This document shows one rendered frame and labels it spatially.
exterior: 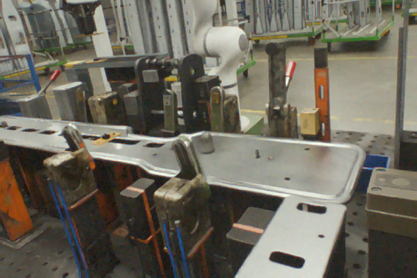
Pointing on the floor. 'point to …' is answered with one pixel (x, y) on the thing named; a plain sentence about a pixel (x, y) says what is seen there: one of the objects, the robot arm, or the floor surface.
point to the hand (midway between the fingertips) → (86, 24)
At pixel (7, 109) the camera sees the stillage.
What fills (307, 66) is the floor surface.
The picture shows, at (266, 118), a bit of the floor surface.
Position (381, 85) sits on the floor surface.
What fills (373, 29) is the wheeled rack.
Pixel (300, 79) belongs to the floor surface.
